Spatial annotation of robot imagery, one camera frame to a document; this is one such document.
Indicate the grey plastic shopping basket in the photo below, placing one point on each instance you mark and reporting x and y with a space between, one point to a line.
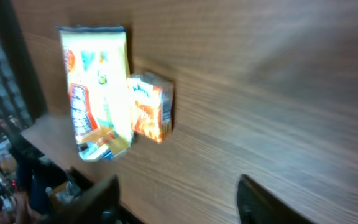
21 100

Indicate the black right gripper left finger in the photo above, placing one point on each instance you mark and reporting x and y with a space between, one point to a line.
99 204

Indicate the orange Kleenex tissue pack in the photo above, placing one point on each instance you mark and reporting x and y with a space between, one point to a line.
152 103

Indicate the white blue wipes pack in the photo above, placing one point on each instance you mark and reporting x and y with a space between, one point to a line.
97 69

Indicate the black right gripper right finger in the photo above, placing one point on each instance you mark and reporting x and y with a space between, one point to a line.
257 205

